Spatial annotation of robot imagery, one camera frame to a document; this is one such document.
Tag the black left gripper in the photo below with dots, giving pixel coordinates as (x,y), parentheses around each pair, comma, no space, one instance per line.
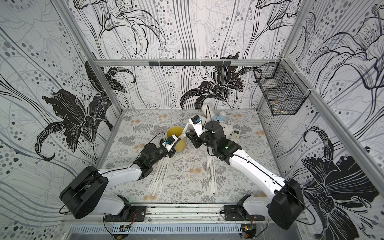
(171,152)

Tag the horizontal aluminium back bar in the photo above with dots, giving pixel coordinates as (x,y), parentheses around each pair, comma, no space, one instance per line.
(234,62)

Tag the white remote control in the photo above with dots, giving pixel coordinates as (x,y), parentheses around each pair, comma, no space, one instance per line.
(235,136)

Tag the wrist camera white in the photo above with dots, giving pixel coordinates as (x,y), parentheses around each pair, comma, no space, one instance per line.
(196,122)
(170,143)

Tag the black wire basket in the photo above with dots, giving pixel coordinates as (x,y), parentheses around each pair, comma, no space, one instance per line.
(282,94)

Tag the white slotted cable duct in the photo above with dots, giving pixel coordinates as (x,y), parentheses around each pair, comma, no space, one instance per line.
(161,229)

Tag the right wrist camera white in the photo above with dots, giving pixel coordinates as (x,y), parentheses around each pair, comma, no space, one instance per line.
(196,122)

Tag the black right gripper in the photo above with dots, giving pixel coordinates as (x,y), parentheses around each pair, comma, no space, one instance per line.
(193,137)

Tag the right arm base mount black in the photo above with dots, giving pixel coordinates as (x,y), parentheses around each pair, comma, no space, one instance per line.
(238,213)

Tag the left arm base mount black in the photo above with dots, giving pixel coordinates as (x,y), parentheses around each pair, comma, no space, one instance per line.
(129,213)

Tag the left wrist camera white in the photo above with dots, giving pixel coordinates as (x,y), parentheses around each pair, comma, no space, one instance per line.
(170,143)

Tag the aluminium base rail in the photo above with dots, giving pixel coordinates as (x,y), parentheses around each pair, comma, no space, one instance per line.
(195,213)

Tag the aluminium frame post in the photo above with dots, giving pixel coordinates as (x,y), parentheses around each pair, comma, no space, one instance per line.
(66,15)

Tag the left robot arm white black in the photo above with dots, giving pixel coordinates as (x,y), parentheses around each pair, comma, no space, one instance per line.
(86,193)

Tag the white plush bunny toy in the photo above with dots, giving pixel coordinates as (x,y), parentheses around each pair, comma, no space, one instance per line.
(208,115)

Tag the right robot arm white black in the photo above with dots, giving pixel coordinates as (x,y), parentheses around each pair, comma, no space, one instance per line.
(284,200)

